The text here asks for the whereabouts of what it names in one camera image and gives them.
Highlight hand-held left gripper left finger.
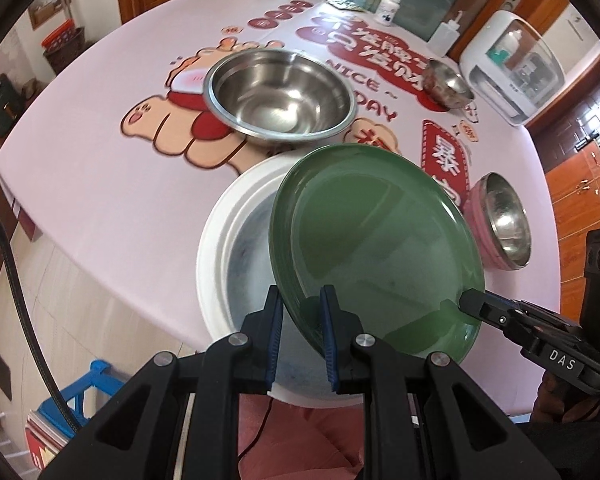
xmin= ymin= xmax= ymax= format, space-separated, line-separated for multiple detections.
xmin=40 ymin=285 xmax=284 ymax=480

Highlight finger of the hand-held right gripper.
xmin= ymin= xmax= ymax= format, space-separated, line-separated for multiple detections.
xmin=460 ymin=288 xmax=531 ymax=338

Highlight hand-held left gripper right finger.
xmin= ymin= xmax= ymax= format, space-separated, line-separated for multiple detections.
xmin=320 ymin=285 xmax=561 ymax=480

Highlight white blue patterned plate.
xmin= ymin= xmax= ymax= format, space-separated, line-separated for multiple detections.
xmin=224 ymin=180 xmax=331 ymax=396

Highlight plain white plate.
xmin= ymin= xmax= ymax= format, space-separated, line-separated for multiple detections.
xmin=196 ymin=152 xmax=366 ymax=407

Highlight green plate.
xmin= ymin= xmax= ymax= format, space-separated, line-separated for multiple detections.
xmin=268 ymin=143 xmax=486 ymax=365

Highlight small stainless steel bowl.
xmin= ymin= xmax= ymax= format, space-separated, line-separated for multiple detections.
xmin=422 ymin=58 xmax=475 ymax=108

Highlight person's right hand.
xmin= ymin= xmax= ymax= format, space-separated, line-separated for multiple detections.
xmin=532 ymin=372 xmax=600 ymax=433

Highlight pink steel-lined bowl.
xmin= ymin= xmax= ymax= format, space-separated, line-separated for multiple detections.
xmin=462 ymin=172 xmax=532 ymax=271

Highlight person's pink trousers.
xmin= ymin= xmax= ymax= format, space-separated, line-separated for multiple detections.
xmin=237 ymin=392 xmax=376 ymax=480

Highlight orange wooden cabinet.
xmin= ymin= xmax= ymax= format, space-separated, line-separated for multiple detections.
xmin=545 ymin=55 xmax=600 ymax=241

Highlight blue plastic stool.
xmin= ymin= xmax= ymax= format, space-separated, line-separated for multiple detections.
xmin=40 ymin=359 xmax=126 ymax=426

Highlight pink cartoon printed tablecloth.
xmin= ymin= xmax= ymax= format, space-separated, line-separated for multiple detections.
xmin=0 ymin=0 xmax=566 ymax=406

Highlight large stainless steel bowl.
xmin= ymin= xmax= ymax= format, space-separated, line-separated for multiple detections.
xmin=203 ymin=50 xmax=357 ymax=147

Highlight white countertop sterilizer appliance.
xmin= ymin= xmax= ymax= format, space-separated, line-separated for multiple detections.
xmin=460 ymin=10 xmax=566 ymax=127

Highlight stack of books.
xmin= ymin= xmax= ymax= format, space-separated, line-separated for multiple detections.
xmin=25 ymin=409 xmax=78 ymax=468

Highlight clear pump bottle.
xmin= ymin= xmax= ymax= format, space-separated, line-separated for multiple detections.
xmin=427 ymin=11 xmax=463 ymax=56

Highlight white pill bottle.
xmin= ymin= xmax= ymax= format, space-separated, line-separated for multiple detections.
xmin=375 ymin=0 xmax=401 ymax=26

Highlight dark woven basket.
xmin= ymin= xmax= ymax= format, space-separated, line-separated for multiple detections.
xmin=42 ymin=20 xmax=87 ymax=75

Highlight dark green box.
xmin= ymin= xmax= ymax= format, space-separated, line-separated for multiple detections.
xmin=0 ymin=74 xmax=25 ymax=137

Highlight black braided cable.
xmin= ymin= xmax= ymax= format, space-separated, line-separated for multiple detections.
xmin=0 ymin=195 xmax=81 ymax=436

